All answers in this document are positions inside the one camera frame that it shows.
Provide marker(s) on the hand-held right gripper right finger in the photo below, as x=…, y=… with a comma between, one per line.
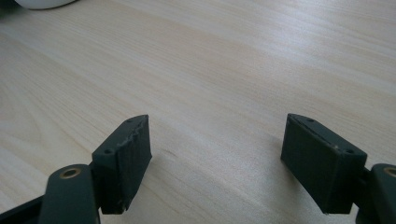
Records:
x=323, y=165

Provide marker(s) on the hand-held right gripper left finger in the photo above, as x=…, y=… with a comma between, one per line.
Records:
x=124, y=168

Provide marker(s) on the grey-blue rice cooker white lid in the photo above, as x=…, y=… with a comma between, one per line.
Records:
x=43, y=3

